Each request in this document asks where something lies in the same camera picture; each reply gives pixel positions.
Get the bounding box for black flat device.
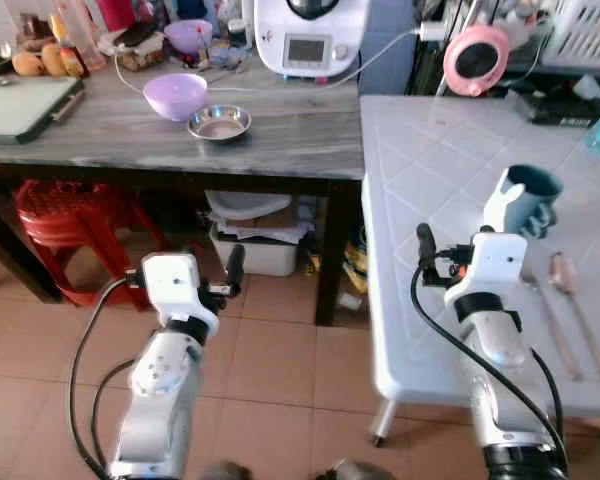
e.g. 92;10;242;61
508;84;600;128

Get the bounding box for red plastic stool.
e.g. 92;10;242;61
13;179;173;308

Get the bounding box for large purple bowl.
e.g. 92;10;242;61
142;73;210;122

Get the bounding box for white power cable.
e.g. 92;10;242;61
325;28;423;87

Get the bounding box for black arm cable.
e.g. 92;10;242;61
67;270;147;480
410;262;571;473

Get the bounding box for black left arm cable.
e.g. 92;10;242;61
67;270;147;480

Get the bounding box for white plastic table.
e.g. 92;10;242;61
360;94;600;448

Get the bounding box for white cutting board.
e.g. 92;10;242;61
0;77;87;147

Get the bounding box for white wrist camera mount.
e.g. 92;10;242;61
140;252;221;323
445;232;527;311

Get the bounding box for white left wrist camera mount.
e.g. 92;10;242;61
140;252;221;323

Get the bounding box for white storage box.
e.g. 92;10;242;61
206;190;303;278

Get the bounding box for stainless steel bowl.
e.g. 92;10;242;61
186;104;253;144

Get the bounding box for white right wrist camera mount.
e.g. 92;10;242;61
445;232;527;311

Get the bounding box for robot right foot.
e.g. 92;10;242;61
318;458;393;480

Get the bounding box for small purple bowl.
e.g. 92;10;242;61
164;19;215;55

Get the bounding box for white kitchen appliance with display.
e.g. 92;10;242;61
252;0;372;80

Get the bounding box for pink round appliance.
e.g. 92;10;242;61
442;24;512;99

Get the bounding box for brown food container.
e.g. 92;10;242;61
113;25;168;73

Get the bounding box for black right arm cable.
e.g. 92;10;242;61
410;262;571;473

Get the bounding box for metal fork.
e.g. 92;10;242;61
525;270;584;383

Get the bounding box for white plastic basket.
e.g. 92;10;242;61
535;0;600;73

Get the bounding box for dark wooden table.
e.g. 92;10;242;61
0;55;367;328

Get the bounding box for clear plastic bottle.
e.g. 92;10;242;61
65;0;108;73

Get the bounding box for orange fruit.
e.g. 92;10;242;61
41;43;71;79
11;51;47;79

